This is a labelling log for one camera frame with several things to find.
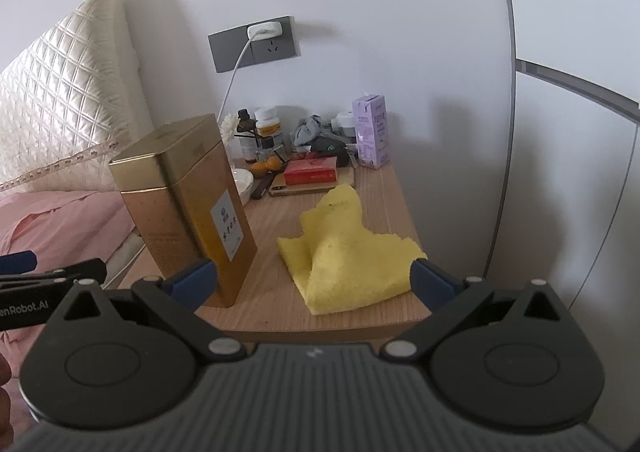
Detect gold tea tin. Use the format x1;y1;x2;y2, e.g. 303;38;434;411
110;114;257;308

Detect yellow cleaning cloth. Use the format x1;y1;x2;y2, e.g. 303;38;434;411
277;184;426;316

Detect left hand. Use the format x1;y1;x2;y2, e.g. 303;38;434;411
0;356;13;448

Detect pink bed sheet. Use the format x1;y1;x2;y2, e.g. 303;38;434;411
1;191;142;438

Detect white ceramic dish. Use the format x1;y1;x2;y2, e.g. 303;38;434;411
232;168;254;206

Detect black lighter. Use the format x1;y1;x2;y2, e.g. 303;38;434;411
250;174;276;201

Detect orange fruit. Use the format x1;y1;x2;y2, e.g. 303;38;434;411
250;155;283;178

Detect cream quilted headboard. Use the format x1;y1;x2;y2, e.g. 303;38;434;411
1;0;154;195

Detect white artificial flower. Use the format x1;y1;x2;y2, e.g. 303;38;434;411
219;113;239;144

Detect dark glass diffuser bottle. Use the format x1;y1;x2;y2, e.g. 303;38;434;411
235;108;257;164

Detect red box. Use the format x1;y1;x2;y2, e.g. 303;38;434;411
283;156;337;186

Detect black electronic device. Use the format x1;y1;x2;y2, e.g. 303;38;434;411
310;136;350;168

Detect purple milk carton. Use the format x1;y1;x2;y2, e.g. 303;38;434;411
352;94;390;169

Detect grey crumpled cloth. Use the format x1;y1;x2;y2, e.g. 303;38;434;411
291;115;323;152

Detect white charger plug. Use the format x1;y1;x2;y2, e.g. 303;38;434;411
246;21;282;42

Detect white charger cable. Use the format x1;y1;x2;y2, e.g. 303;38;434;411
216;37;253;126

